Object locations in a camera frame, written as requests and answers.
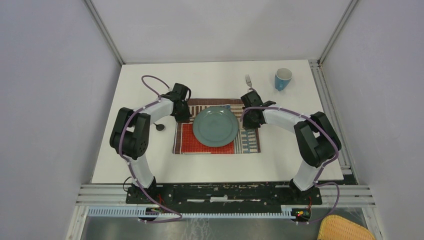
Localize striped patchwork placemat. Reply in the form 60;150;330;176
172;98;261;155

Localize teal ceramic plate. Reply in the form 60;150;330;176
192;106;240;148

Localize black spoon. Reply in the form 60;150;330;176
154;123;166;132

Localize blue ceramic mug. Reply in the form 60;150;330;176
274;68;293;91

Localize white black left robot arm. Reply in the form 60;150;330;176
109;83;192;204

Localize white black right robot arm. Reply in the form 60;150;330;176
240;90;342;204

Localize ornate silver fork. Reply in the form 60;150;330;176
244;74;253;90

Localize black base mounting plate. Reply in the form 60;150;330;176
125;181;323;214

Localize yellow woven basket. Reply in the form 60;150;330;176
317;214;376;240

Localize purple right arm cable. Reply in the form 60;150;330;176
239;87;341;225

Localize white slotted cable duct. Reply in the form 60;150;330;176
87;206;295;220

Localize aluminium frame rails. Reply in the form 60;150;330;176
67;60;382;240

